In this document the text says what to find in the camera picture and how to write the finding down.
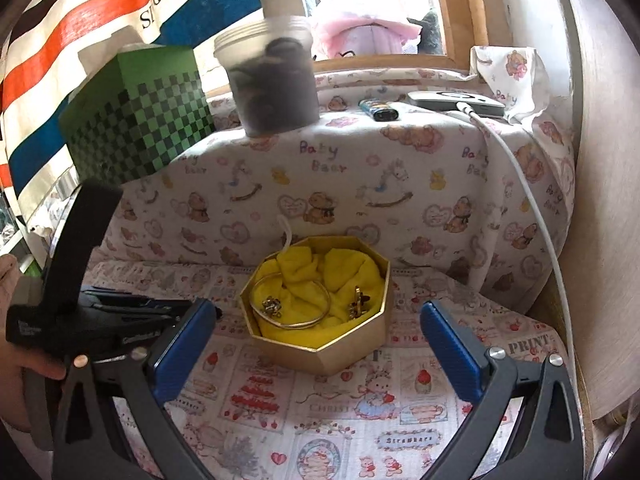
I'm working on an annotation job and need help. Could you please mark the white tissue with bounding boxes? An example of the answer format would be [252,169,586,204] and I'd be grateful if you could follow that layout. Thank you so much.
[77,27,152,92]

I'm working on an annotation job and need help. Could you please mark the green checkered tissue box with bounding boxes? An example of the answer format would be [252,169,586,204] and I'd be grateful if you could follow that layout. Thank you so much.
[58,44,216,187]

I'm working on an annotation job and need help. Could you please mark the gold bangle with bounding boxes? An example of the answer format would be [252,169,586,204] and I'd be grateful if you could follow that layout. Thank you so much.
[251,273,332,330]

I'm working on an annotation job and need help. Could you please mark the clear plastic jar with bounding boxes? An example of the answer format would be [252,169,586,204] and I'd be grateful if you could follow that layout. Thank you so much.
[213,15,321,139]

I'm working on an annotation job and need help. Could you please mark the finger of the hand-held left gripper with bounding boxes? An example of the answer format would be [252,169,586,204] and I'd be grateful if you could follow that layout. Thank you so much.
[99,304,222,333]
[81,286,190,312]

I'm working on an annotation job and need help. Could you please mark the white ribbon loop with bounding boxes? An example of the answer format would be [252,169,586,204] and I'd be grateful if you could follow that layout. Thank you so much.
[277,214,294,252]

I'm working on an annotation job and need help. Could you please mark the wooden window frame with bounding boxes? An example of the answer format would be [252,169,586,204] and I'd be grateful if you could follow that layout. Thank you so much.
[204,0,514,99]

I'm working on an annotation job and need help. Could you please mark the dark lighter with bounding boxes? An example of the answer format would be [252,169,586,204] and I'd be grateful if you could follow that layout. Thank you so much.
[358,98,401,122]

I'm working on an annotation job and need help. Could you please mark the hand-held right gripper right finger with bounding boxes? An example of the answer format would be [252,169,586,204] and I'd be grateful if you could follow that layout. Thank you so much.
[421,299,586,480]

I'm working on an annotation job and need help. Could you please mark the dark fluffy object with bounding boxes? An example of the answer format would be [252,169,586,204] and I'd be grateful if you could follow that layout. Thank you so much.
[407,7,446,56]

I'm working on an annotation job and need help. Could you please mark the pink cloth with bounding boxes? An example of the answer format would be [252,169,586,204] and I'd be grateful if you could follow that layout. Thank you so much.
[312,14,424,61]

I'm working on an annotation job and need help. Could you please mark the yellow cloth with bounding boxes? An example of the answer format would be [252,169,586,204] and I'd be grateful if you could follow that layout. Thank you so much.
[249,245,386,351]

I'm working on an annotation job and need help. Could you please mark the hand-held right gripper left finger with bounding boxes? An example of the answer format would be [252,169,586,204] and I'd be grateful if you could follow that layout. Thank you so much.
[52,299,218,480]

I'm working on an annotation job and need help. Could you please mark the light wooden cabinet panel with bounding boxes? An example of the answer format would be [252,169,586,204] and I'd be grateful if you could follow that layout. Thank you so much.
[549,0,640,422]

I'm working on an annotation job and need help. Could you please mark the gold octagonal box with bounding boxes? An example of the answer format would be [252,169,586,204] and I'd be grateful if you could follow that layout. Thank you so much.
[238,234,391,377]

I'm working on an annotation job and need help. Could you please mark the bear print cloth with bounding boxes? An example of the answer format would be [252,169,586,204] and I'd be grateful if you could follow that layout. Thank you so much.
[89,45,577,307]

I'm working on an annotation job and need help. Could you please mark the gold dangle earrings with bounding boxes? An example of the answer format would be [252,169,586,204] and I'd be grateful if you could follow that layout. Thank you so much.
[348,285,371,319]

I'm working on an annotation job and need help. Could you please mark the person's left hand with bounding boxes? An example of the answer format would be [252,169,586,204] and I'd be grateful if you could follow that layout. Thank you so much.
[0,254,67,427]

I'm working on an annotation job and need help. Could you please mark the grey power bank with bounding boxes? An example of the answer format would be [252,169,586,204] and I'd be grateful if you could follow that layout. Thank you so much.
[405,89,507,120]

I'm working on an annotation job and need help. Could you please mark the white charging cable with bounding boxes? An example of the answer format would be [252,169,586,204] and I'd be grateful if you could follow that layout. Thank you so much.
[457,102,577,357]

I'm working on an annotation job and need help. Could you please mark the striped curtain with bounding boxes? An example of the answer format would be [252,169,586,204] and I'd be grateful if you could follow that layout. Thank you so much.
[0,0,267,212]

